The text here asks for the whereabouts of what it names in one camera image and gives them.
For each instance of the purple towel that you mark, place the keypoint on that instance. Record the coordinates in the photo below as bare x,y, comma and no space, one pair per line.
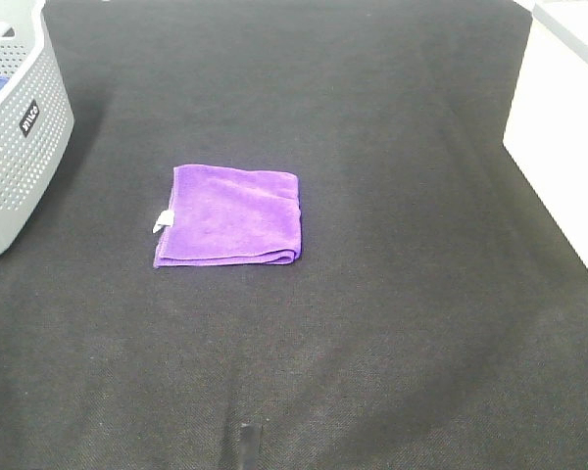
230,216

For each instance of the black table cloth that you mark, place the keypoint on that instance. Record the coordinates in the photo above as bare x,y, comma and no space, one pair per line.
436,319

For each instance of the white storage box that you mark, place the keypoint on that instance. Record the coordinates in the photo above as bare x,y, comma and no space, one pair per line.
546,133

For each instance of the grey perforated laundry basket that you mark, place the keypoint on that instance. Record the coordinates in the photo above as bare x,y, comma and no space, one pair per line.
36,117

